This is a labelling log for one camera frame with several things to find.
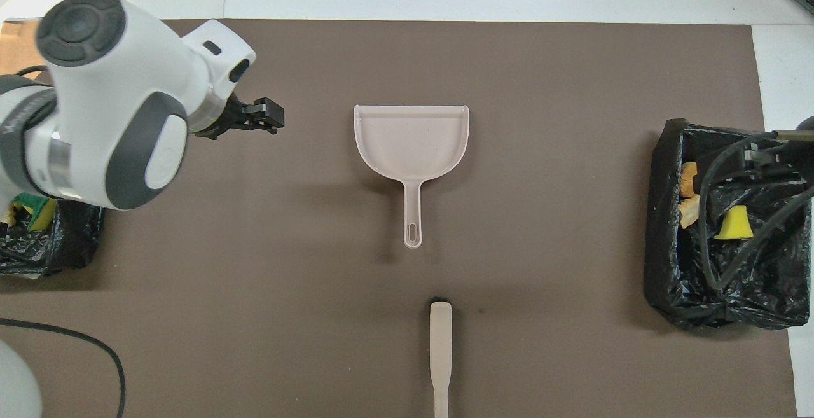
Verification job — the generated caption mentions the small yellow sponge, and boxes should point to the small yellow sponge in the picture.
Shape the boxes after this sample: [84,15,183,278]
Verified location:
[714,205,754,241]

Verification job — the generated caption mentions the brown bread roll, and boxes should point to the brown bread roll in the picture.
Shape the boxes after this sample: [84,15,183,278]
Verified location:
[679,162,700,199]

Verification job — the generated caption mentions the large yellow sponge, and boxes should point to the large yellow sponge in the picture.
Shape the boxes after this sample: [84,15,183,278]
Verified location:
[29,198,58,232]

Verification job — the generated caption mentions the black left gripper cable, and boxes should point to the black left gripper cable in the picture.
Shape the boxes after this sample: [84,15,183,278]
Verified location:
[0,64,127,418]

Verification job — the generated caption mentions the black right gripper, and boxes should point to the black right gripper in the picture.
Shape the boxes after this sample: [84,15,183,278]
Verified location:
[750,129,814,185]

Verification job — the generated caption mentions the beige plastic dustpan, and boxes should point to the beige plastic dustpan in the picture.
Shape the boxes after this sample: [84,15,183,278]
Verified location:
[353,104,471,250]

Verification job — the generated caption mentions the brown table mat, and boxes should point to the brown table mat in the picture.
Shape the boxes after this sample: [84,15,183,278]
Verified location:
[0,19,799,418]

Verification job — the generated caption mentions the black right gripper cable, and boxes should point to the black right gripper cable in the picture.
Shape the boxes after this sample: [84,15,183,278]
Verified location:
[696,130,814,293]

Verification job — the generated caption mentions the beige hand brush black bristles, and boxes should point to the beige hand brush black bristles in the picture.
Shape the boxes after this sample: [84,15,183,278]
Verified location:
[429,296,454,418]

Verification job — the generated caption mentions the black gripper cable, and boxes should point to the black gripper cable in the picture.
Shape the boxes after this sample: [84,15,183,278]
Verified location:
[696,130,814,293]
[0,64,127,418]

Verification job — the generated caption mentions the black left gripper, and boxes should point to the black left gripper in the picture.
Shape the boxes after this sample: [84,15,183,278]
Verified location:
[191,92,286,141]

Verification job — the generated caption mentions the black bag lined bin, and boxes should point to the black bag lined bin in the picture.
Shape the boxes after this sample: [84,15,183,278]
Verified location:
[0,194,104,279]
[644,118,814,331]

